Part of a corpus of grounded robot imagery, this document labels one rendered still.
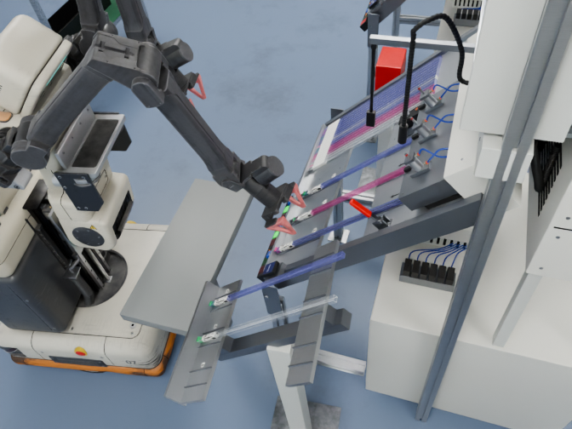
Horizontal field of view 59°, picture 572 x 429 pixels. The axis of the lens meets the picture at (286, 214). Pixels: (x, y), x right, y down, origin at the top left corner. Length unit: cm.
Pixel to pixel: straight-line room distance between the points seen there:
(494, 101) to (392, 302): 85
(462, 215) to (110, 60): 74
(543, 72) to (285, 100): 252
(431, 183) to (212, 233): 92
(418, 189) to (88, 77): 69
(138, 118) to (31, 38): 197
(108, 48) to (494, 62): 67
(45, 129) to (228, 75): 240
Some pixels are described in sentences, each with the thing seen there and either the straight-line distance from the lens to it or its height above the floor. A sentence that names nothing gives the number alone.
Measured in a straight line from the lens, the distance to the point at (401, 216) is 119.
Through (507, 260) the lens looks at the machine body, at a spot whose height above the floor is 62.
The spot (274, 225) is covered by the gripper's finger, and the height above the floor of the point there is 93.
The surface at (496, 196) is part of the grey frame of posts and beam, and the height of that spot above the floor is 126.
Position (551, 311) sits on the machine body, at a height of 62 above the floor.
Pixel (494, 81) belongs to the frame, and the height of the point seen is 149.
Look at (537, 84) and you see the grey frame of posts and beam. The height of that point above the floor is 150.
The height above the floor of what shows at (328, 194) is 83.
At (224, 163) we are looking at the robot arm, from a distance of 123.
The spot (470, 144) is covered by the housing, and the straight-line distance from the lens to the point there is 106.
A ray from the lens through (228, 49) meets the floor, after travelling 376.
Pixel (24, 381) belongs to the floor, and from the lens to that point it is 250.
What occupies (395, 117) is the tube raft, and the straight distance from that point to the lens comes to 153.
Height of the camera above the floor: 198
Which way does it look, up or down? 51 degrees down
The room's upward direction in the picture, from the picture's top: 9 degrees counter-clockwise
